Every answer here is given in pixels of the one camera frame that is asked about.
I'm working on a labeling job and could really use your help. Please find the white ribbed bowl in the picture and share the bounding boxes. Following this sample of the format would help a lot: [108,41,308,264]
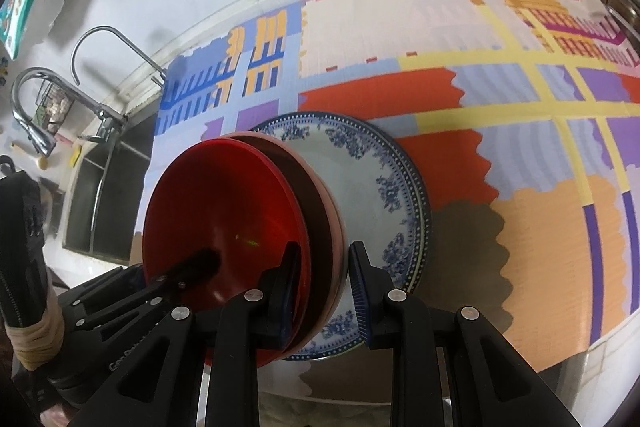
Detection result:
[220,132,347,350]

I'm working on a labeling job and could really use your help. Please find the chrome pull-down faucet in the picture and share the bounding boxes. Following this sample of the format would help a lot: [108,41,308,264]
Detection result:
[11,67,128,158]

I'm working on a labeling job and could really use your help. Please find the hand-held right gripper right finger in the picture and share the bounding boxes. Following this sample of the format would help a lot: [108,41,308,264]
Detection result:
[348,241,581,427]

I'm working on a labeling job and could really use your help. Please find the black wire basket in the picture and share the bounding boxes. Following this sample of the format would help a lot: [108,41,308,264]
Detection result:
[35,84,76,125]

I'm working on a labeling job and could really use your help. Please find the red and black bowl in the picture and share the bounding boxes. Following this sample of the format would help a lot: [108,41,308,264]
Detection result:
[142,138,313,370]

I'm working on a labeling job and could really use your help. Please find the stainless steel sink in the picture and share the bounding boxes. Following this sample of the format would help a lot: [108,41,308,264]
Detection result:
[62,107,166,265]

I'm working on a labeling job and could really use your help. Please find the thin gooseneck faucet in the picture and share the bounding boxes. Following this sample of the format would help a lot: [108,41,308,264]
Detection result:
[70,26,168,88]

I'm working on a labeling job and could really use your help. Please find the blue floral white plate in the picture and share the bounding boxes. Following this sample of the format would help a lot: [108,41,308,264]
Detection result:
[370,119,433,308]
[247,109,426,360]

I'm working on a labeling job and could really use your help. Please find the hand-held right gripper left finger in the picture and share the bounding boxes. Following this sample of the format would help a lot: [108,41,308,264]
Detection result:
[65,242,303,427]

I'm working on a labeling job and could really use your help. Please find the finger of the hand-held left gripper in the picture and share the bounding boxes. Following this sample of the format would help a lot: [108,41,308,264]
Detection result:
[70,267,148,324]
[110,248,221,334]

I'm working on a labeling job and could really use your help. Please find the colourful patterned mat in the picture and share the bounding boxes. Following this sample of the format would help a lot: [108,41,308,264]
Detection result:
[130,0,640,370]

